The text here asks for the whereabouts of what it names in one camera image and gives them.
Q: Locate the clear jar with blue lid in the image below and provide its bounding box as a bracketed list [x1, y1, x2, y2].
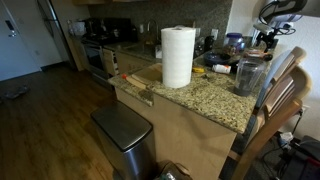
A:
[223, 32, 246, 53]

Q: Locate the dark blue round bowl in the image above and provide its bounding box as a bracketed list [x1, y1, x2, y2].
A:
[203, 50, 239, 68]

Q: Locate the black kitchen stove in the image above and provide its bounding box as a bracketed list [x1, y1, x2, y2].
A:
[81, 18, 134, 81]

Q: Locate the black equipment bag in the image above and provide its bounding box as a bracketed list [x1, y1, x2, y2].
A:
[283, 136, 320, 180]

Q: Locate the red tipped wooden tool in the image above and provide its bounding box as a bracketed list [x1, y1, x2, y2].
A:
[120, 73, 148, 90]

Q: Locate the metal sink faucet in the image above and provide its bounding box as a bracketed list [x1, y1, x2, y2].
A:
[145, 19, 161, 46]

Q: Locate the grey cloth on floor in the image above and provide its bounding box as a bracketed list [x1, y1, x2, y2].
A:
[3, 85, 31, 100]

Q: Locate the beige base cabinet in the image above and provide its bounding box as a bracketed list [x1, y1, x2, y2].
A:
[101, 46, 163, 78]

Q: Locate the stainless steel refrigerator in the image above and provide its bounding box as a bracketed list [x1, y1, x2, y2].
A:
[35, 0, 78, 68]

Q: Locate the white kettle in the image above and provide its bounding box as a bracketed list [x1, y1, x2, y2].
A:
[71, 20, 87, 37]

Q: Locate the white paper towel roll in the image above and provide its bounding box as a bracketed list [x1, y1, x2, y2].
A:
[160, 26, 197, 89]

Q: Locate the clear plastic blender jar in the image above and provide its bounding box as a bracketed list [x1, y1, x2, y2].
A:
[233, 57, 267, 98]

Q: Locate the clear trash bag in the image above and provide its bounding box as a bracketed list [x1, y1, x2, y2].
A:
[154, 160, 194, 180]

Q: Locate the black coffee maker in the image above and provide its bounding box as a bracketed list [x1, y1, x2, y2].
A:
[204, 34, 215, 53]

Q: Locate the light wooden slatted chair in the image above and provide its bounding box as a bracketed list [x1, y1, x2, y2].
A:
[255, 46, 308, 111]
[229, 65, 313, 180]

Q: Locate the white power strip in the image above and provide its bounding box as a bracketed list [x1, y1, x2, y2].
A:
[279, 131, 294, 144]

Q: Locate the white room door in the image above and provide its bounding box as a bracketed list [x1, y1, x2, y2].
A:
[0, 0, 43, 83]

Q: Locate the metal door handle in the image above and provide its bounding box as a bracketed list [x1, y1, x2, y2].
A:
[4, 19, 18, 38]

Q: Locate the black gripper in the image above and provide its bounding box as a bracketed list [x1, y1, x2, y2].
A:
[254, 29, 280, 52]

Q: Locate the stainless steel trash can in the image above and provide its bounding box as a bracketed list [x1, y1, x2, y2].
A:
[90, 100, 158, 180]

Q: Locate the wooden cutting board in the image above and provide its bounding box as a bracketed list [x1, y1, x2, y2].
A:
[131, 63, 163, 86]

